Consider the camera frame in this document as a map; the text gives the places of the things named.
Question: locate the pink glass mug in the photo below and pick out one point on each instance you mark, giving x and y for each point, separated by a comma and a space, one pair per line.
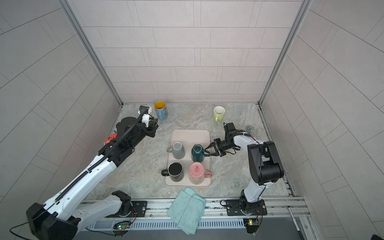
198, 173

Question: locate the aluminium mounting rail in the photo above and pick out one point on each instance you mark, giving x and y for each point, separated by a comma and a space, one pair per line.
209, 208

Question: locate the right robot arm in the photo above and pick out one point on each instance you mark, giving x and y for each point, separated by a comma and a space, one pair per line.
264, 164

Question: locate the teal cloth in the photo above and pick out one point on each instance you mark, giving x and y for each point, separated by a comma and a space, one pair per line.
187, 210

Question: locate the light green mug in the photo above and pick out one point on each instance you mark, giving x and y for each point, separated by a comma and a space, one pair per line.
218, 113

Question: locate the clear tube with grains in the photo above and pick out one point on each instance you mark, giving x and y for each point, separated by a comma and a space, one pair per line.
251, 131

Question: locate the beige tray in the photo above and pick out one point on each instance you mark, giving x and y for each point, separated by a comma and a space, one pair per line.
188, 138

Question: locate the left circuit board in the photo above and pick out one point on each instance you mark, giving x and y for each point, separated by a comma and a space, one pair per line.
121, 228

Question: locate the grey mug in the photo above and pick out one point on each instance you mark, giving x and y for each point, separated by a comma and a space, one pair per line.
177, 150

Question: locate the dark green mug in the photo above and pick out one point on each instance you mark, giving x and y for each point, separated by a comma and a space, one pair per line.
198, 153

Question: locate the circuit board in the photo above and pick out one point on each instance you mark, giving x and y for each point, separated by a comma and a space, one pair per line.
251, 225
121, 228

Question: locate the red monster plush toy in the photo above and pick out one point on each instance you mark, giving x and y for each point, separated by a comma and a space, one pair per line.
110, 138

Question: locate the light blue butterfly mug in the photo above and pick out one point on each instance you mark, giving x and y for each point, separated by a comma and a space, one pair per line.
161, 110

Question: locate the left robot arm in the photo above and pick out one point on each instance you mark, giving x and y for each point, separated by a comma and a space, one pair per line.
60, 217

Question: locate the right circuit board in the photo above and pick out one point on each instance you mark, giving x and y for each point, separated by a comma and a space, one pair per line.
251, 225

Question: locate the black mug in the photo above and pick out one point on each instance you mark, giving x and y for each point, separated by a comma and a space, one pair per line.
175, 171

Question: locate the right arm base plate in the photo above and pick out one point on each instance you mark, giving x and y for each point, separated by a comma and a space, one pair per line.
242, 208

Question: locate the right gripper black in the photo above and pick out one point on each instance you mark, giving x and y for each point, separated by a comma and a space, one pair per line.
219, 151

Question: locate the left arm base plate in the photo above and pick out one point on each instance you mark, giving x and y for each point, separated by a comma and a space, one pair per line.
133, 209

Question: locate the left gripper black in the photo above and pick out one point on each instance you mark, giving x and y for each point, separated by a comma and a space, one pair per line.
151, 129

